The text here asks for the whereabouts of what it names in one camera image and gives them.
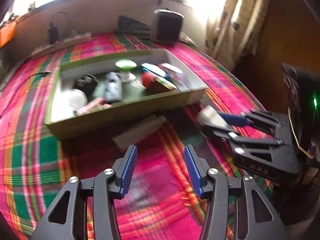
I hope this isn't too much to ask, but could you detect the grey small fan heater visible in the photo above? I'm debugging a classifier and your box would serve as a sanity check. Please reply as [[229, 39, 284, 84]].
[[150, 9, 184, 44]]

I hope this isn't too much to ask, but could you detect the white small charger block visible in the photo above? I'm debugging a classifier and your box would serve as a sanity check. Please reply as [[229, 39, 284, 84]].
[[196, 105, 228, 128]]

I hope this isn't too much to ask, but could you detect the black charger adapter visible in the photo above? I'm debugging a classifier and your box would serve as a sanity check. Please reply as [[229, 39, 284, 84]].
[[48, 27, 59, 45]]

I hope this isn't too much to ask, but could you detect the black folded item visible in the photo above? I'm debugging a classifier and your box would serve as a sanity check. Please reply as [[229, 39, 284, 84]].
[[114, 15, 151, 36]]

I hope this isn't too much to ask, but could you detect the red cap spice bottle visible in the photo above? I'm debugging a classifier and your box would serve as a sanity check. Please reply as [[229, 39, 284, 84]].
[[140, 72, 177, 93]]

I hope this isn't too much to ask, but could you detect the white round lid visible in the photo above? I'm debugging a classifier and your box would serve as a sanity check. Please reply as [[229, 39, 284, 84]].
[[66, 89, 88, 112]]

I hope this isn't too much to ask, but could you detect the pink white clip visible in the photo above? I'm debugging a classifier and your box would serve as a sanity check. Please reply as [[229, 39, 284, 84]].
[[75, 97, 112, 116]]

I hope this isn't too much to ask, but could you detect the blue transparent plastic case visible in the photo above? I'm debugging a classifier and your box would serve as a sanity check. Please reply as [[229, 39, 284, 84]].
[[141, 63, 169, 79]]

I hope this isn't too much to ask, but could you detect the black rectangular device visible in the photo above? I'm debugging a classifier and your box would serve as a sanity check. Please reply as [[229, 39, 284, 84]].
[[104, 72, 122, 104]]

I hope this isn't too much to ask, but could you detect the orange tray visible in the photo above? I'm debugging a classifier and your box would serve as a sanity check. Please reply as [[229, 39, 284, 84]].
[[0, 22, 16, 48]]

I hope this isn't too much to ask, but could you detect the white power strip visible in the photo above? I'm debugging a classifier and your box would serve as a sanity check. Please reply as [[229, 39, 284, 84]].
[[30, 32, 92, 58]]

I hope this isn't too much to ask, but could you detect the plaid pink green tablecloth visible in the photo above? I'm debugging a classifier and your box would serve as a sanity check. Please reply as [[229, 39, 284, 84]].
[[1, 34, 263, 239]]

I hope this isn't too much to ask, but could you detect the black round disc gadget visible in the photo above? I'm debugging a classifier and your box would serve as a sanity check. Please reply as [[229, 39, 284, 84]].
[[73, 74, 99, 98]]

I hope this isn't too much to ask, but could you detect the green top white knob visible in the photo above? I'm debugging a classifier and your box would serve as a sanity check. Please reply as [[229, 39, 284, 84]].
[[115, 59, 137, 83]]

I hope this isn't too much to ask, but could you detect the cream patterned curtain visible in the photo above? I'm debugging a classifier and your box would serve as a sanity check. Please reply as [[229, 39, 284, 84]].
[[206, 0, 270, 71]]

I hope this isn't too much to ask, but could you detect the black charging cable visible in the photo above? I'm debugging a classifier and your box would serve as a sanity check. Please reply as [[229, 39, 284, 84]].
[[30, 11, 68, 77]]

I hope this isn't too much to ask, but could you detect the green cardboard tray box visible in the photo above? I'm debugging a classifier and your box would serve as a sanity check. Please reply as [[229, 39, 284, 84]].
[[44, 49, 207, 141]]

